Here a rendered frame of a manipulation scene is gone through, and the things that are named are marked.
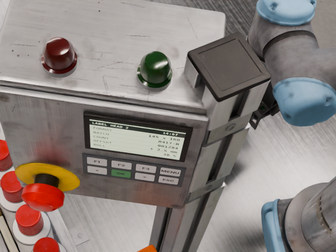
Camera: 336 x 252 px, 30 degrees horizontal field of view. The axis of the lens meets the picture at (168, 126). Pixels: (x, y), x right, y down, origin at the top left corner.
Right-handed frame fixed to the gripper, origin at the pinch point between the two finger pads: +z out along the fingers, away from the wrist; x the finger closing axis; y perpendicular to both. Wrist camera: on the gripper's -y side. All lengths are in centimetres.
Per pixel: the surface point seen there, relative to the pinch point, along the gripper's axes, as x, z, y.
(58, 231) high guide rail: -39.0, -8.3, 2.4
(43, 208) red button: -44, -45, 12
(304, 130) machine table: 11.6, 4.8, 9.2
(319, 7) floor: 106, 88, -45
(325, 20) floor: 103, 88, -39
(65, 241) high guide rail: -39.0, -8.3, 4.4
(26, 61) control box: -41, -60, 7
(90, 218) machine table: -31.4, 4.8, -0.6
